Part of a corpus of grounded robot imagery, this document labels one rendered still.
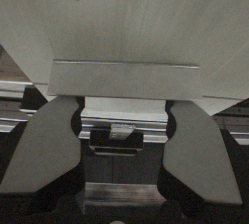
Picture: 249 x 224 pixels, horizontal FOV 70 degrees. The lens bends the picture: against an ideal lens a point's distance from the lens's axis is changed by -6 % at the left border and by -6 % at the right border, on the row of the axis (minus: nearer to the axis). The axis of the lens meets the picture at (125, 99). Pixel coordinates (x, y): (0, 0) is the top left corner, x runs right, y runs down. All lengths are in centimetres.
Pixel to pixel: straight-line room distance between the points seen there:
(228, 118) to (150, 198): 40
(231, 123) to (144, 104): 44
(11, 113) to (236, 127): 61
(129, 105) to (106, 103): 2
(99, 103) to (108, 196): 12
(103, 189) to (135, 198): 4
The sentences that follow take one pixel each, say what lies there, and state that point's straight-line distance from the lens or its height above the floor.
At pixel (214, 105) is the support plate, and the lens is 20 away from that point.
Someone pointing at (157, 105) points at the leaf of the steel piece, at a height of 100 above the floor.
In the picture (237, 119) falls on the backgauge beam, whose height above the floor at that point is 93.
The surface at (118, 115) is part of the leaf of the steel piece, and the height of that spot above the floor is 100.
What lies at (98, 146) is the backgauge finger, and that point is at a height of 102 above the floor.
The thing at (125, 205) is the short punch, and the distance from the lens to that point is 24.
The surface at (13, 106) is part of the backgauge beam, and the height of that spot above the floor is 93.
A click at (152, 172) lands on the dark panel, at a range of 77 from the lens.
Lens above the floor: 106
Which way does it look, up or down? 19 degrees down
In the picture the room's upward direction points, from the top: 178 degrees counter-clockwise
